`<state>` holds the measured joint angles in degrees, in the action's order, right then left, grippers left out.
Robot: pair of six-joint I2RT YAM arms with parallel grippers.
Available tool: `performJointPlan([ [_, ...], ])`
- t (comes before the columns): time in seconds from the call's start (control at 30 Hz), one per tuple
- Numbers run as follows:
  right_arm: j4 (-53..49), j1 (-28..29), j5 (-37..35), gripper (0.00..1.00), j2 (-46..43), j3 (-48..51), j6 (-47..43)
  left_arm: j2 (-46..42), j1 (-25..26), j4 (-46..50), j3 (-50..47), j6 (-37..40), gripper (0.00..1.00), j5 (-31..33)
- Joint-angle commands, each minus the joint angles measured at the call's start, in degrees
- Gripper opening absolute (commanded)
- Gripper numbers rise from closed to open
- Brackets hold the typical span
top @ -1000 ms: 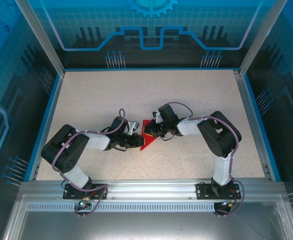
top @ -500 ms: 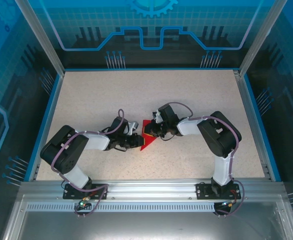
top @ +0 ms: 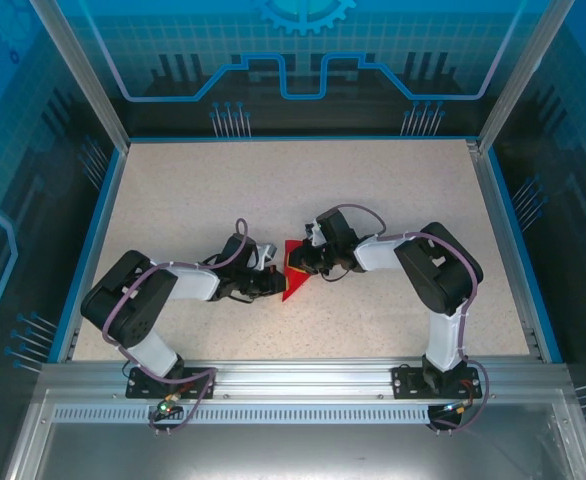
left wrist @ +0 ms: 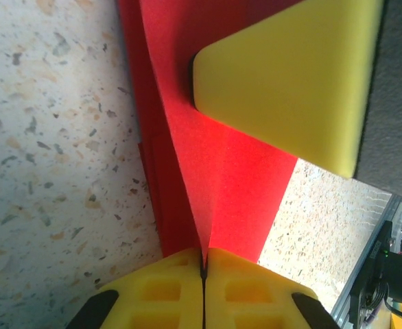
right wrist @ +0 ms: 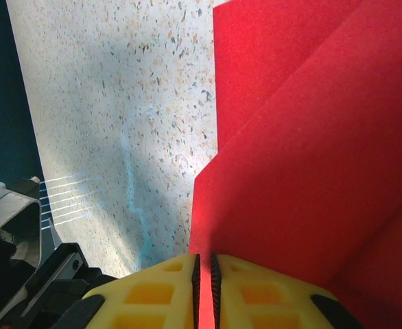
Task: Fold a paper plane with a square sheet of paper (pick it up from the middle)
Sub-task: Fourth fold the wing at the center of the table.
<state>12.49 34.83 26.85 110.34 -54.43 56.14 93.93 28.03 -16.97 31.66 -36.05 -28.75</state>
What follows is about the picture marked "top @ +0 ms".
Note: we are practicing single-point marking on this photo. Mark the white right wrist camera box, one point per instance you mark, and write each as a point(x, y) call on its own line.
point(314, 235)

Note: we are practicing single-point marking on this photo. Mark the aluminium table side rail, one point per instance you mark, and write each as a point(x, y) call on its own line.
point(503, 250)

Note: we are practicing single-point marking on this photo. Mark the aluminium frame post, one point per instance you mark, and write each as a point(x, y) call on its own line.
point(518, 75)
point(90, 85)

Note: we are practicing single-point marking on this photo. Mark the red square paper sheet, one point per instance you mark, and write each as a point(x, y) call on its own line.
point(295, 290)

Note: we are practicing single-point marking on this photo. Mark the blue table edge strip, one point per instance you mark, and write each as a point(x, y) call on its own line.
point(520, 250)
point(91, 250)

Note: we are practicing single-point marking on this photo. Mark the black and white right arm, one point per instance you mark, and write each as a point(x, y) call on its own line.
point(438, 280)

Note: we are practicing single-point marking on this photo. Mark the blue gear print panel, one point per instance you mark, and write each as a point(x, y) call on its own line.
point(173, 30)

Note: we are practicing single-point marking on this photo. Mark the blue circuit print side panel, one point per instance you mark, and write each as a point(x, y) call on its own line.
point(13, 150)
point(573, 150)

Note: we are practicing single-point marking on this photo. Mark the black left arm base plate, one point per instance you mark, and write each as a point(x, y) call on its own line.
point(138, 385)

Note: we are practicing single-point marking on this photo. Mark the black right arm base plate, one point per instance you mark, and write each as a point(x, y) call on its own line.
point(404, 382)

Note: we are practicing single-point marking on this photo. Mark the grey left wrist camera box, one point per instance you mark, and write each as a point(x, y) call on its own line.
point(265, 255)

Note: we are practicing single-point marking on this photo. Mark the aluminium mounting rail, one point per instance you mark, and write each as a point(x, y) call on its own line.
point(298, 380)

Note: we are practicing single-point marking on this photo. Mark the grey metal tray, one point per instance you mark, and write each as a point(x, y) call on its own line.
point(273, 455)

